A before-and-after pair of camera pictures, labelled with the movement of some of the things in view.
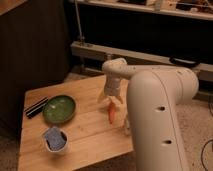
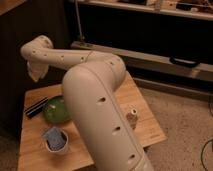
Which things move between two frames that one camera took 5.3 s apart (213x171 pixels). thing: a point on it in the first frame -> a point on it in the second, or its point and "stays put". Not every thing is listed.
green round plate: (59, 109) stays put
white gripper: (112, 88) -> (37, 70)
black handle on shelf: (182, 62) stays put
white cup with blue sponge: (55, 139) stays put
